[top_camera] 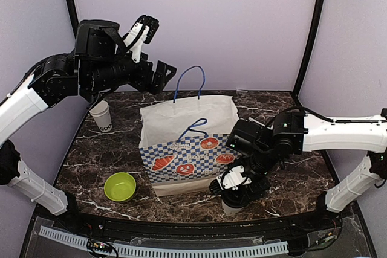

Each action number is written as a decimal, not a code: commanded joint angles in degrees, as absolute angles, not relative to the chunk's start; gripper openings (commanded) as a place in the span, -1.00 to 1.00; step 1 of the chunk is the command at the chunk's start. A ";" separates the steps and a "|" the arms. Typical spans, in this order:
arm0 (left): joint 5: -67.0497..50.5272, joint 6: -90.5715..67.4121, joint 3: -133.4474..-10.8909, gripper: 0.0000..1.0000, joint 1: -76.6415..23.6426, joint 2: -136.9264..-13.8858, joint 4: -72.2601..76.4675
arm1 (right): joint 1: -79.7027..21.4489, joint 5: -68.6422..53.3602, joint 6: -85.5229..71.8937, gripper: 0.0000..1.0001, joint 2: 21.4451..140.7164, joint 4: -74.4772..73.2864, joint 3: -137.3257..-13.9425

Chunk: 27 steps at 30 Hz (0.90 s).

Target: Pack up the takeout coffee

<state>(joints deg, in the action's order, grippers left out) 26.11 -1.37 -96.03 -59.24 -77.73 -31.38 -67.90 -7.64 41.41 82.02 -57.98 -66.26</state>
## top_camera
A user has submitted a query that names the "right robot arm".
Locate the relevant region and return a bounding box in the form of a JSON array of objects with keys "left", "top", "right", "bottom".
[{"left": 210, "top": 106, "right": 386, "bottom": 230}]

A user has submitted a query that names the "white paper coffee cup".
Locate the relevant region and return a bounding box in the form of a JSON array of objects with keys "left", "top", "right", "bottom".
[{"left": 221, "top": 202, "right": 242, "bottom": 216}]

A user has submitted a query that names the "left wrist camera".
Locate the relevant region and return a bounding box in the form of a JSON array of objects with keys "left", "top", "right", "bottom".
[{"left": 74, "top": 19, "right": 120, "bottom": 61}]

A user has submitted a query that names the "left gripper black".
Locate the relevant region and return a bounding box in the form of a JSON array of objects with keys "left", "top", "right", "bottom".
[{"left": 83, "top": 42, "right": 176, "bottom": 94}]

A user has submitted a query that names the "green bowl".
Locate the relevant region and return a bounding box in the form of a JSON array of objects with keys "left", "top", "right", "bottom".
[{"left": 104, "top": 172, "right": 137, "bottom": 203}]

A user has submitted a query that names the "patterned paper takeout bag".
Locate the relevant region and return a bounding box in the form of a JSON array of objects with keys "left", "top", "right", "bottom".
[{"left": 138, "top": 65, "right": 242, "bottom": 198}]

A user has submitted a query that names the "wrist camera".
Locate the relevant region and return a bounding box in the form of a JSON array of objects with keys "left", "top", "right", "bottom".
[
  {"left": 226, "top": 119, "right": 269, "bottom": 156},
  {"left": 74, "top": 19, "right": 120, "bottom": 61}
]

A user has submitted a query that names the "right black corner post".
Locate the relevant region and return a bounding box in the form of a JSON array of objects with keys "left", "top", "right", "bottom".
[{"left": 292, "top": 0, "right": 324, "bottom": 98}]

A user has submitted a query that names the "black front rail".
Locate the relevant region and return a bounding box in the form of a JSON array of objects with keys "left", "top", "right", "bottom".
[{"left": 33, "top": 202, "right": 360, "bottom": 245}]

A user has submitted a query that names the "white slotted cable duct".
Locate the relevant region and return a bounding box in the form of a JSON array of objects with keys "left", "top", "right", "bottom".
[{"left": 38, "top": 226, "right": 289, "bottom": 257}]

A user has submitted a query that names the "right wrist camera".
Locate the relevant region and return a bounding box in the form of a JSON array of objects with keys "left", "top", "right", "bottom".
[{"left": 226, "top": 119, "right": 269, "bottom": 156}]

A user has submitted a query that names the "stack of white paper cups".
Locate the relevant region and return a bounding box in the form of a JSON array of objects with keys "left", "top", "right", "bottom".
[{"left": 89, "top": 100, "right": 112, "bottom": 132}]

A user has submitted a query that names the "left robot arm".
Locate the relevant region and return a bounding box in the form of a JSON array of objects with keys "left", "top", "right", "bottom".
[{"left": 1, "top": 53, "right": 177, "bottom": 231}]

